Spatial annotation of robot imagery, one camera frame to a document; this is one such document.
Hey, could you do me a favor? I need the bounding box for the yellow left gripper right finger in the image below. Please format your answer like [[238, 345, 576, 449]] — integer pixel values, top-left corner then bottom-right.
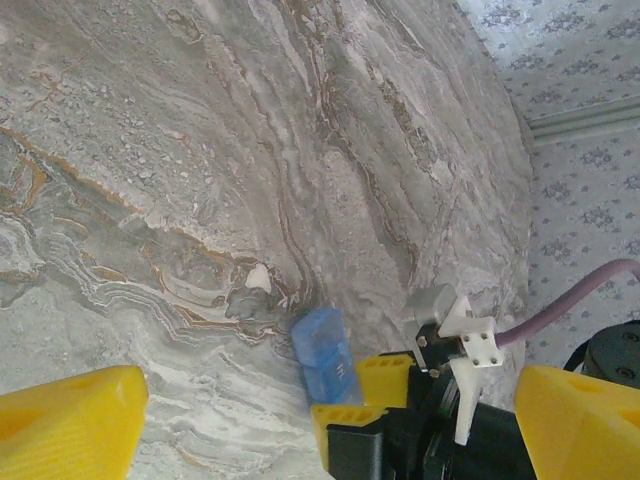
[[515, 364, 640, 480]]

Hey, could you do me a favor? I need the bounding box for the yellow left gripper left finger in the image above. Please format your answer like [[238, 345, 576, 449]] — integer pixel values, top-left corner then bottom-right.
[[0, 364, 149, 480]]

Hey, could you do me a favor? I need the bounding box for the small blue toy block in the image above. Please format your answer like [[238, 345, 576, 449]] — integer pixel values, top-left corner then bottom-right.
[[290, 305, 362, 406]]

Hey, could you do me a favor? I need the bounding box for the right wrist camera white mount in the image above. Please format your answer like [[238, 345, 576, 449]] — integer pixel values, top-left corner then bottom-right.
[[403, 283, 504, 446]]

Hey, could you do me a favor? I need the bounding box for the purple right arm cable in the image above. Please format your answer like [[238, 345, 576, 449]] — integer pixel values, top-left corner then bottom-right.
[[492, 258, 640, 346]]

